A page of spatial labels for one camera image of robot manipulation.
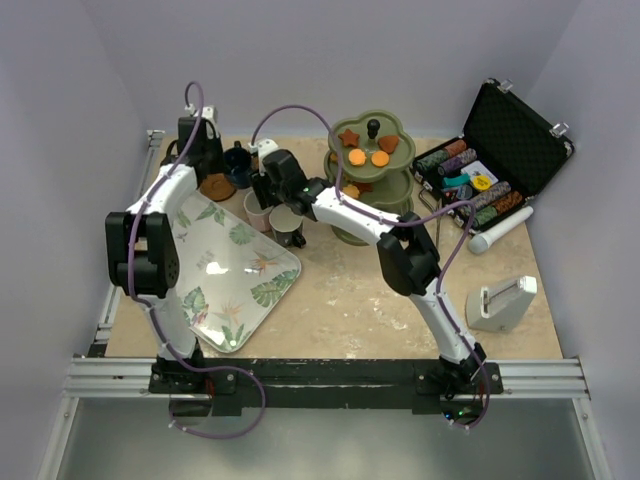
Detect dark blue mug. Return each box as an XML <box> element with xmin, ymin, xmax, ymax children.
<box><xmin>223</xmin><ymin>141</ymin><xmax>253</xmax><ymax>189</ymax></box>

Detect pink cup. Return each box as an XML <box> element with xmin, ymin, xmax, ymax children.
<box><xmin>243</xmin><ymin>190</ymin><xmax>272</xmax><ymax>233</ymax></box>

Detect dark grey mug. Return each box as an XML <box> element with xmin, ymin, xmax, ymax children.
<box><xmin>269</xmin><ymin>204</ymin><xmax>306</xmax><ymax>248</ymax></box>

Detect orange flower cookie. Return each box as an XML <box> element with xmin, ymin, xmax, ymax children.
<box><xmin>342</xmin><ymin>185</ymin><xmax>360</xmax><ymax>199</ymax></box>

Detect round orange cookie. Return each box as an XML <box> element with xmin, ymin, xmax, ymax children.
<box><xmin>371</xmin><ymin>150</ymin><xmax>390</xmax><ymax>168</ymax></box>
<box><xmin>348</xmin><ymin>148</ymin><xmax>367</xmax><ymax>166</ymax></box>

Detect dark star cookie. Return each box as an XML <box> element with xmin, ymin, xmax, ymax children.
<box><xmin>338</xmin><ymin>128</ymin><xmax>360</xmax><ymax>148</ymax></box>
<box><xmin>354</xmin><ymin>183</ymin><xmax>374</xmax><ymax>194</ymax></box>

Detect round orange cookie front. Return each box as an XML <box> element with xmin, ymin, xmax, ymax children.
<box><xmin>371</xmin><ymin>150</ymin><xmax>390</xmax><ymax>168</ymax></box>

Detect leaf pattern serving tray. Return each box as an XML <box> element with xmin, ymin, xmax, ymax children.
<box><xmin>173</xmin><ymin>193</ymin><xmax>301</xmax><ymax>354</ymax></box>

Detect heart cookie light brown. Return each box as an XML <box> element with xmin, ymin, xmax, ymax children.
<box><xmin>378</xmin><ymin>135</ymin><xmax>400</xmax><ymax>155</ymax></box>

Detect metal tongs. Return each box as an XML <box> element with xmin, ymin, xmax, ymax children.
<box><xmin>418</xmin><ymin>188</ymin><xmax>454</xmax><ymax>255</ymax></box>

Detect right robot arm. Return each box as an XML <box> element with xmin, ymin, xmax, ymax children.
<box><xmin>249</xmin><ymin>140</ymin><xmax>491</xmax><ymax>395</ymax></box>

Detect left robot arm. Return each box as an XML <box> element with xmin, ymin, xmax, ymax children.
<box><xmin>105</xmin><ymin>115</ymin><xmax>224</xmax><ymax>395</ymax></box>

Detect brown saucer left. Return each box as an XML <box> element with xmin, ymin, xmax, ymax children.
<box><xmin>199</xmin><ymin>173</ymin><xmax>236</xmax><ymax>202</ymax></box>

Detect green three-tier stand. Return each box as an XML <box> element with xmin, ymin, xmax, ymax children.
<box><xmin>324</xmin><ymin>110</ymin><xmax>416</xmax><ymax>216</ymax></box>

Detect white microphone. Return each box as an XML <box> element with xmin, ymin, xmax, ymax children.
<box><xmin>468</xmin><ymin>206</ymin><xmax>534</xmax><ymax>255</ymax></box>

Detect black poker chip case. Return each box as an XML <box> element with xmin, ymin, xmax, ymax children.
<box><xmin>410</xmin><ymin>79</ymin><xmax>575</xmax><ymax>233</ymax></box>

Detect white stand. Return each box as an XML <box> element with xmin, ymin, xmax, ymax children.
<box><xmin>465</xmin><ymin>275</ymin><xmax>538</xmax><ymax>333</ymax></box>

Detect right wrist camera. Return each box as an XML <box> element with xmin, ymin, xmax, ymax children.
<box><xmin>248</xmin><ymin>138</ymin><xmax>279</xmax><ymax>157</ymax></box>

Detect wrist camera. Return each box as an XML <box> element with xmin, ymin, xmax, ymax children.
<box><xmin>248</xmin><ymin>138</ymin><xmax>279</xmax><ymax>157</ymax></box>
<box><xmin>185</xmin><ymin>103</ymin><xmax>218</xmax><ymax>123</ymax></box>

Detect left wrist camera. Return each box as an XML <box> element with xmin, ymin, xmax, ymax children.
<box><xmin>185</xmin><ymin>103</ymin><xmax>218</xmax><ymax>123</ymax></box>

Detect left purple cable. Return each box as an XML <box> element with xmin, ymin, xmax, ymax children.
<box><xmin>127</xmin><ymin>81</ymin><xmax>268</xmax><ymax>440</ymax></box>

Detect purple cable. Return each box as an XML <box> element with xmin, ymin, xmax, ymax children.
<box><xmin>251</xmin><ymin>103</ymin><xmax>491</xmax><ymax>431</ymax></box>
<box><xmin>127</xmin><ymin>81</ymin><xmax>268</xmax><ymax>440</ymax></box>

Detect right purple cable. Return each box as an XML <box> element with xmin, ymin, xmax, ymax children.
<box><xmin>251</xmin><ymin>103</ymin><xmax>491</xmax><ymax>431</ymax></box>

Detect aluminium frame rail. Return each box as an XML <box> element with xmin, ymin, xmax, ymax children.
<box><xmin>37</xmin><ymin>129</ymin><xmax>594</xmax><ymax>480</ymax></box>

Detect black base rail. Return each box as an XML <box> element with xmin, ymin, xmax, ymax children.
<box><xmin>149</xmin><ymin>358</ymin><xmax>504</xmax><ymax>420</ymax></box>

